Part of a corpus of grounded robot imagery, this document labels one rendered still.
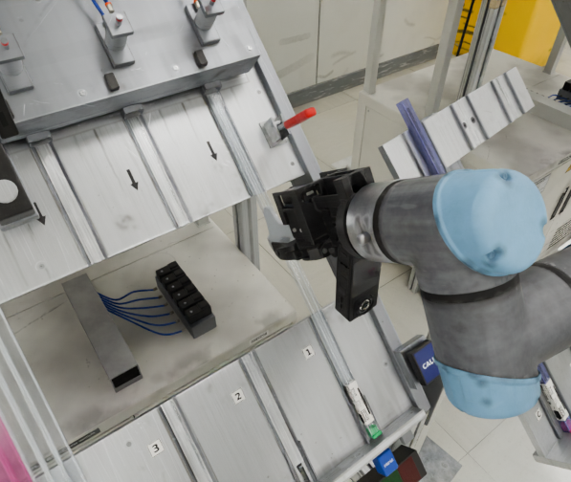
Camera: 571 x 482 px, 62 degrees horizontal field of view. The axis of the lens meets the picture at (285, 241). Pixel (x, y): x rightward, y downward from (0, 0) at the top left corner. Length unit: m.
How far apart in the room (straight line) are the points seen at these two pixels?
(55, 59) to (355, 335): 0.50
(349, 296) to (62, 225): 0.33
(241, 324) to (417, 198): 0.62
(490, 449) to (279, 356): 1.05
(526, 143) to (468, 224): 1.27
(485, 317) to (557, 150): 1.25
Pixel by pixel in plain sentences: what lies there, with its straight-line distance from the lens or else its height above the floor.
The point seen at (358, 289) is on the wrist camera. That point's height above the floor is 0.98.
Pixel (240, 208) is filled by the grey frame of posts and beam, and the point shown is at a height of 0.75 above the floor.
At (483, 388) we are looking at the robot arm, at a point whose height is 1.04.
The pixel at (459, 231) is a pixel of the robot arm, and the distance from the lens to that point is 0.34.
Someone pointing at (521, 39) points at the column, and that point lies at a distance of 3.59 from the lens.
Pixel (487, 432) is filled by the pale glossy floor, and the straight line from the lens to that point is 1.62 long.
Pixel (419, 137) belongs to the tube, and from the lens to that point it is 0.64.
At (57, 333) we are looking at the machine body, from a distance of 1.02.
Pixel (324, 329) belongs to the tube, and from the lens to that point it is 0.65.
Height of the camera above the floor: 1.37
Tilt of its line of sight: 43 degrees down
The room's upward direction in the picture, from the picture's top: straight up
